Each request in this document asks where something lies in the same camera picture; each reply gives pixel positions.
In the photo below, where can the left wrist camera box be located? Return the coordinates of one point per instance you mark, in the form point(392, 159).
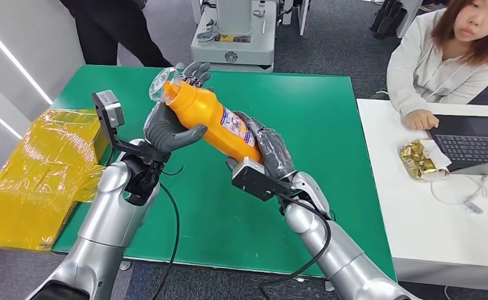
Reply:
point(108, 108)

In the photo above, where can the yellow taped cardboard box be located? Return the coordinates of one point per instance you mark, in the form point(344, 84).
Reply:
point(32, 182)

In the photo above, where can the grey robot base machine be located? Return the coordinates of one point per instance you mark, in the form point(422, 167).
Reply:
point(235, 47)

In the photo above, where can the seated person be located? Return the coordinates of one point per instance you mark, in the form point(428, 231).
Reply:
point(430, 70)

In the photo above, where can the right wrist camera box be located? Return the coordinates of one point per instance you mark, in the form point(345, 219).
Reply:
point(254, 178)

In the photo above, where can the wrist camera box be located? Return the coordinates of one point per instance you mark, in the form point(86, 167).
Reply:
point(254, 178)
point(108, 108)

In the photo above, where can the black laptop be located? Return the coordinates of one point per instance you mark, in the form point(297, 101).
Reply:
point(472, 145)

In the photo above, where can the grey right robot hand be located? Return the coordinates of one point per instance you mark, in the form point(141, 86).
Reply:
point(275, 153)

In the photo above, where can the orange plastic bottle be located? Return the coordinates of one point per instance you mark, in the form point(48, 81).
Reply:
point(206, 114)

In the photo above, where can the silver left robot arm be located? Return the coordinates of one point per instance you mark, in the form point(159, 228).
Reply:
point(107, 223)

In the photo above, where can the gold foil snack packet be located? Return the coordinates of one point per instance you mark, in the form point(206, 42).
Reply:
point(416, 159)

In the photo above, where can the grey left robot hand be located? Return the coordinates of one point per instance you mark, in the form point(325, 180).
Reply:
point(165, 132)

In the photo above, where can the person's hand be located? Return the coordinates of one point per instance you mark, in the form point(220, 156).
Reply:
point(421, 120)

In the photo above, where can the standing person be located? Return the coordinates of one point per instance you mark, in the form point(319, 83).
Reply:
point(103, 29)

